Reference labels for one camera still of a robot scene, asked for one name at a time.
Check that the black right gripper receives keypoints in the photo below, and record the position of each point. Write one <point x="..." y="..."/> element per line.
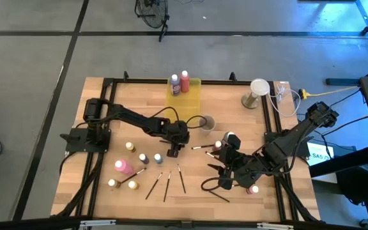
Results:
<point x="243" y="172"/>

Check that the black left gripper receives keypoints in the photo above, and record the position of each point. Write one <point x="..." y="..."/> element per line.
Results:
<point x="176" y="134"/>

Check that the small light blue paint bottle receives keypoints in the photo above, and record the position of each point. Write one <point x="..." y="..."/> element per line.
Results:
<point x="157" y="157"/>

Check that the small red paint bottle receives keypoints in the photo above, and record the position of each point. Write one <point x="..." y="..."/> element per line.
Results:
<point x="218" y="144"/>

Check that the small dark blue paint bottle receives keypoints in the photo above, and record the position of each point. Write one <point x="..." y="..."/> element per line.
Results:
<point x="143" y="157"/>

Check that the large dark green paint bottle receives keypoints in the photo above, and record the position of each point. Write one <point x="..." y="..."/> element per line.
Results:
<point x="227" y="134"/>

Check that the large pink paint bottle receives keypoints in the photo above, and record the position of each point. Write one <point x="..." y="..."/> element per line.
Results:
<point x="125" y="167"/>

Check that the large purple paint bottle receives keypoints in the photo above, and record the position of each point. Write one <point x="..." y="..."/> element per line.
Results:
<point x="175" y="87"/>

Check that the large red paint bottle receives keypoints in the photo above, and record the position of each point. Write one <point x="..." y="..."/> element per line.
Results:
<point x="185" y="84"/>

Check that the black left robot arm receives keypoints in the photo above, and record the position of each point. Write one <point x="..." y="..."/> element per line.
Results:
<point x="133" y="116"/>

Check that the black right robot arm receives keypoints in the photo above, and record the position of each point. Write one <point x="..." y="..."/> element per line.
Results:
<point x="286" y="143"/>

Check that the small yellow black-labelled paint bottle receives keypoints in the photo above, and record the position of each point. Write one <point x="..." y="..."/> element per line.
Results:
<point x="129" y="146"/>

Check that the small ochre paint bottle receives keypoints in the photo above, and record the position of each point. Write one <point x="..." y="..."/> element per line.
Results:
<point x="112" y="182"/>

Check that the ribbed beige paper cup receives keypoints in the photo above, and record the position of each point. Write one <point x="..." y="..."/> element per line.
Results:
<point x="210" y="123"/>

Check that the yellow translucent plastic bin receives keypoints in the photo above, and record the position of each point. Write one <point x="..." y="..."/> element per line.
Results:
<point x="184" y="105"/>

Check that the white mushroom lamp, metal base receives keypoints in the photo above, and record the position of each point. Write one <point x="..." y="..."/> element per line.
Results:
<point x="260" y="87"/>

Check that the white SA5 label sheet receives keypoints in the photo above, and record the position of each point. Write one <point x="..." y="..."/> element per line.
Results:
<point x="319" y="156"/>

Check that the black floor fan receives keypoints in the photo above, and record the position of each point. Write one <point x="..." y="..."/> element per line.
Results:
<point x="152" y="12"/>

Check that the silver metal bracket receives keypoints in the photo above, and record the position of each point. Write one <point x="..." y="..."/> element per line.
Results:
<point x="97" y="223"/>
<point x="275" y="226"/>

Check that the black aluminium table frame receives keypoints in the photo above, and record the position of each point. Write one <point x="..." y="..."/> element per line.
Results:
<point x="139" y="80"/>

